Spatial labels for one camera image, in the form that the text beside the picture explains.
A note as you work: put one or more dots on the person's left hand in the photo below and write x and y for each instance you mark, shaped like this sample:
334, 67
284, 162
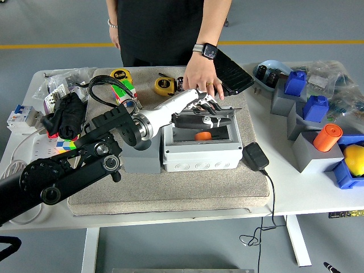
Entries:
200, 74

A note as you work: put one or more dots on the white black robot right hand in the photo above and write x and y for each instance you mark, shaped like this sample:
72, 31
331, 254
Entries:
330, 267

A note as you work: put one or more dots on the grey block with round hole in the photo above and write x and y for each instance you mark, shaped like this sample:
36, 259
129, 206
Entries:
142, 165

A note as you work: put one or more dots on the person's right hand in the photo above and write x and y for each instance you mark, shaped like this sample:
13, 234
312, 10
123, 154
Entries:
114, 37

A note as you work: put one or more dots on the white power strip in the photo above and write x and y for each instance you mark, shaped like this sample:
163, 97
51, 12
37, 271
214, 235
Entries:
42, 148

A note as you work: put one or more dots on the black table control panel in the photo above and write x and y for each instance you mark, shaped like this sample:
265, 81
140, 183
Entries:
345, 214

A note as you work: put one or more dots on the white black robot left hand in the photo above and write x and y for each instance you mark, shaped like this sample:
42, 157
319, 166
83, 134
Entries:
170, 109

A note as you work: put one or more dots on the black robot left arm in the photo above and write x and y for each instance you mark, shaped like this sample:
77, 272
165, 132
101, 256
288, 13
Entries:
71, 167

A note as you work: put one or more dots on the small black capacitor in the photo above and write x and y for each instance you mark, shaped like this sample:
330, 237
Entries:
179, 84

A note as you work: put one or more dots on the yellow lemon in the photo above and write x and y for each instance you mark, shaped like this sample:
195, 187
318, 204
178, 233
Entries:
355, 159

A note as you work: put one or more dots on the light grey junction box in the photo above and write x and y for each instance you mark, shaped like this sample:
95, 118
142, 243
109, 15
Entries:
202, 159

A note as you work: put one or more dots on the person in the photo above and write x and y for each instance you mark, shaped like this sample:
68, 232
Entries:
159, 28

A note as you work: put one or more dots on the light blue bowl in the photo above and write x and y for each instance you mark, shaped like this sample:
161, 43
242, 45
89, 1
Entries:
273, 66

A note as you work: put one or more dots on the white circuit breaker blue switch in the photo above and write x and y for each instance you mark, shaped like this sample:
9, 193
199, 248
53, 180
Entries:
22, 116

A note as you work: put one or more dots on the transparent hinged box lid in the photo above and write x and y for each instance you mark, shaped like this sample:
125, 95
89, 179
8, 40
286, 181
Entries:
227, 108

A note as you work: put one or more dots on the blue bottle-shaped block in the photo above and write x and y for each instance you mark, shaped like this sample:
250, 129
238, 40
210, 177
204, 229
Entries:
314, 109
294, 82

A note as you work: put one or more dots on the black cloth bundle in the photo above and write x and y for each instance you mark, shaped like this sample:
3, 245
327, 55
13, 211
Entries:
68, 116

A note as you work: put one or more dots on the black capacitor in bowl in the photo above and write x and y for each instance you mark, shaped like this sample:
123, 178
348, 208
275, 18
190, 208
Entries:
261, 72
272, 77

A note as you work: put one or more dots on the blue plastic bin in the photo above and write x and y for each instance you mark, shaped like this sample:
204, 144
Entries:
342, 177

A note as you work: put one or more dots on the black smartwatch grey band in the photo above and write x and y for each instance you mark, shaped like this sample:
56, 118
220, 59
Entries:
209, 51

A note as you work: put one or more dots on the black ribbed case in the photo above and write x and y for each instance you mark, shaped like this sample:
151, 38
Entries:
236, 75

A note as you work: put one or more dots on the black power adapter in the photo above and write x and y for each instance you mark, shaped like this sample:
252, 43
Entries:
255, 156

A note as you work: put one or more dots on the white table leg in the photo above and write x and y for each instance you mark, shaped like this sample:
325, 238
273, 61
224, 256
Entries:
298, 241
90, 250

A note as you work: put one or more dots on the grey block holder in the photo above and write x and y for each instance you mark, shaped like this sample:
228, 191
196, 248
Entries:
281, 103
310, 159
297, 128

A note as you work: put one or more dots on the grey-brown fabric mat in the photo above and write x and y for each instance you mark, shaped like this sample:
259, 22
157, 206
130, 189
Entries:
185, 187

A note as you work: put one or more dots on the green-topped puzzle cube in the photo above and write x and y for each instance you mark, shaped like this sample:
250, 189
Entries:
125, 91

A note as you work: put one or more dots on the orange cylinder battery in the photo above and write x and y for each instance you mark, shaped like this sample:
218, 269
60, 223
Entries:
327, 138
203, 136

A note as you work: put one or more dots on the clear bags of electronic parts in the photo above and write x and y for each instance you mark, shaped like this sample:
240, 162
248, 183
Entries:
344, 88

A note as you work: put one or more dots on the person's left forearm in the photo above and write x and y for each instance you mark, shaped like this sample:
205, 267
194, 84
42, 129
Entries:
214, 22

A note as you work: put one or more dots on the red plastic piece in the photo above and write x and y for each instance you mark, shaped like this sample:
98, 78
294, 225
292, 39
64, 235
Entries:
52, 136

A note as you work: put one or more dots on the multicolour puzzle cube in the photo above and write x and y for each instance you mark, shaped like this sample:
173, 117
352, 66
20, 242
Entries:
65, 144

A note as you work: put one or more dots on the person's right forearm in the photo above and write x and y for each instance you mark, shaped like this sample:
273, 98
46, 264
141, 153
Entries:
111, 10

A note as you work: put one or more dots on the purple white packet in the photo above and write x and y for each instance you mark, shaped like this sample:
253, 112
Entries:
51, 99

